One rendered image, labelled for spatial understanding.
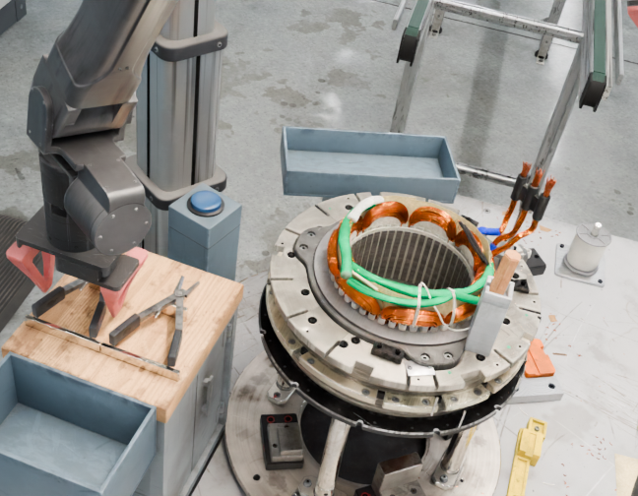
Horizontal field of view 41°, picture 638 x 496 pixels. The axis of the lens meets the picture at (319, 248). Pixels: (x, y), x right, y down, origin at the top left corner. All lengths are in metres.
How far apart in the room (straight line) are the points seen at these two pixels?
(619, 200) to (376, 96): 0.99
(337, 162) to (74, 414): 0.55
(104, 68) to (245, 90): 2.65
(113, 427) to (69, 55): 0.40
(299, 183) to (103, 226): 0.49
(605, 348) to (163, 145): 0.78
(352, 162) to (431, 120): 2.09
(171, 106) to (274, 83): 2.16
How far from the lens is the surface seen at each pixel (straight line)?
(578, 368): 1.44
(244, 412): 1.22
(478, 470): 1.23
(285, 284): 0.97
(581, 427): 1.37
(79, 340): 0.94
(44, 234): 0.90
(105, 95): 0.75
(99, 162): 0.78
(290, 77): 3.47
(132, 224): 0.78
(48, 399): 0.97
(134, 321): 0.93
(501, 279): 0.89
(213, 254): 1.17
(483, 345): 0.95
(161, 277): 1.02
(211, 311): 0.98
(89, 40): 0.72
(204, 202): 1.15
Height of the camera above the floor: 1.78
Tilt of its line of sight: 42 degrees down
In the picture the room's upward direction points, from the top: 10 degrees clockwise
